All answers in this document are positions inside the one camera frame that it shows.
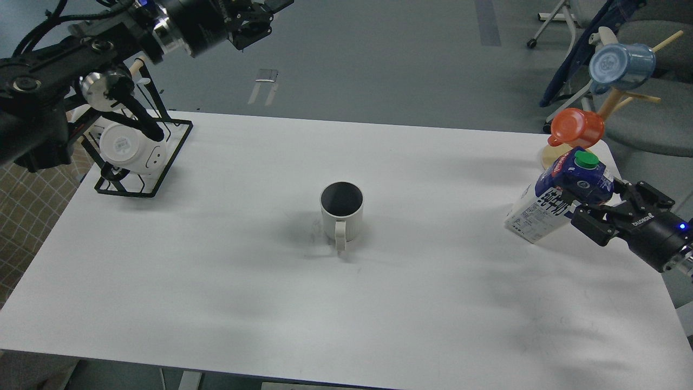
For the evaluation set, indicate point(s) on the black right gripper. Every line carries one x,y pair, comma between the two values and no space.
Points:
601,191

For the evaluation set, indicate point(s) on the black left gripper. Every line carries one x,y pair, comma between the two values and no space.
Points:
197,26

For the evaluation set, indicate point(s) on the blue white milk carton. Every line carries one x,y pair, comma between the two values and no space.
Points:
540,211

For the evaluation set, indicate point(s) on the white ribbed mug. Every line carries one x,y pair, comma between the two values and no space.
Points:
342,206

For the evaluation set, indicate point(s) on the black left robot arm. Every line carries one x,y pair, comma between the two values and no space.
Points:
71,60

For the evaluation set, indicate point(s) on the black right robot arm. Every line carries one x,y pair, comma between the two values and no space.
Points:
643,219

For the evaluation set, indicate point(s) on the white smiley cup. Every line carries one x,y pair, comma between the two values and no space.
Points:
128,148

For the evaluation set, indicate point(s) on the orange mug on tree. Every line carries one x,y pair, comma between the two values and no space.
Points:
576,128

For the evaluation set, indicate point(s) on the wooden mug tree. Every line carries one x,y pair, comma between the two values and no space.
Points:
616,100

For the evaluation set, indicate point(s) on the blue mug on tree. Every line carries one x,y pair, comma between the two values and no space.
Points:
621,66

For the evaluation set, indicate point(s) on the wooden rack rod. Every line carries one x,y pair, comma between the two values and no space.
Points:
136,66

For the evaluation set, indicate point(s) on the beige checkered cloth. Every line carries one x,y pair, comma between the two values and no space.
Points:
31,204

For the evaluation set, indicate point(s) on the blue folding frame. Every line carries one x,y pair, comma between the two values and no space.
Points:
610,14

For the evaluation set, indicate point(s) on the black wire cup rack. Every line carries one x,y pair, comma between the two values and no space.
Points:
118,182

